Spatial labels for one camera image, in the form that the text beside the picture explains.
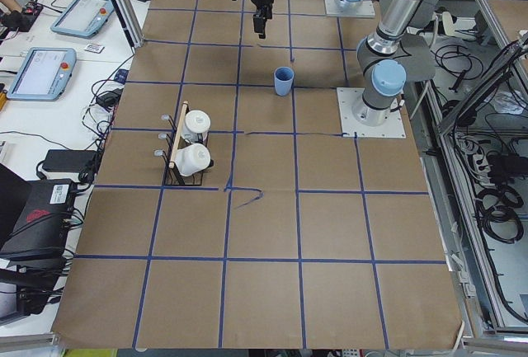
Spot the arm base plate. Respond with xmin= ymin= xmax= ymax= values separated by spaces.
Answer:
xmin=337 ymin=87 xmax=406 ymax=139
xmin=324 ymin=0 xmax=375 ymax=18

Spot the teach pendant near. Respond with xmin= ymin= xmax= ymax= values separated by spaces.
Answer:
xmin=7 ymin=47 xmax=77 ymax=101

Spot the black power adapter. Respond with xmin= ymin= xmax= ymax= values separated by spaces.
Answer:
xmin=36 ymin=149 xmax=96 ymax=179

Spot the black wire cup rack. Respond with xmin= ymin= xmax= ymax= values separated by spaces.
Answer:
xmin=153 ymin=101 xmax=215 ymax=186

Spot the black laptop computer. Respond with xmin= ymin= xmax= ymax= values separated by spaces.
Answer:
xmin=1 ymin=165 xmax=78 ymax=261

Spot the white mug lower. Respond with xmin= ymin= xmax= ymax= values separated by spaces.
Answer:
xmin=176 ymin=143 xmax=211 ymax=176

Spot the teach pendant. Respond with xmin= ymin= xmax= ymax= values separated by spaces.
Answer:
xmin=7 ymin=47 xmax=77 ymax=101
xmin=50 ymin=0 xmax=114 ymax=38

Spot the teach pendant far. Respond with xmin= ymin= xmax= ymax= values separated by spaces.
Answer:
xmin=50 ymin=0 xmax=114 ymax=38

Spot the white mug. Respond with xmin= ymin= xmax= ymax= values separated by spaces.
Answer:
xmin=181 ymin=110 xmax=211 ymax=143
xmin=176 ymin=143 xmax=211 ymax=176

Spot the light blue plastic cup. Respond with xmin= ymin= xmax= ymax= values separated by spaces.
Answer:
xmin=274 ymin=67 xmax=295 ymax=96

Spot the white mug upper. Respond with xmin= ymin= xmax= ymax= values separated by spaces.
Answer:
xmin=181 ymin=110 xmax=211 ymax=143

